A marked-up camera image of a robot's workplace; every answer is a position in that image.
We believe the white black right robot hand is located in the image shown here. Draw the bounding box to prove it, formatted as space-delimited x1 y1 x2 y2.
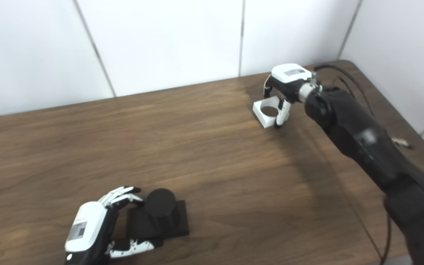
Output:
264 64 314 128

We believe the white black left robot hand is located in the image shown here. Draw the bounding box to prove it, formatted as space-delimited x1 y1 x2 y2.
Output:
65 186 163 265

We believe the white square piece with hole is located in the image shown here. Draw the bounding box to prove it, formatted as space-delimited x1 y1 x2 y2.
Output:
253 99 290 128

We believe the black peg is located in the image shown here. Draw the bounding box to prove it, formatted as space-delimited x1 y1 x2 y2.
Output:
126 188 190 243

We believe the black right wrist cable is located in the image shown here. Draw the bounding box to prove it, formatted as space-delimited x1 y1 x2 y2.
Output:
313 64 375 115

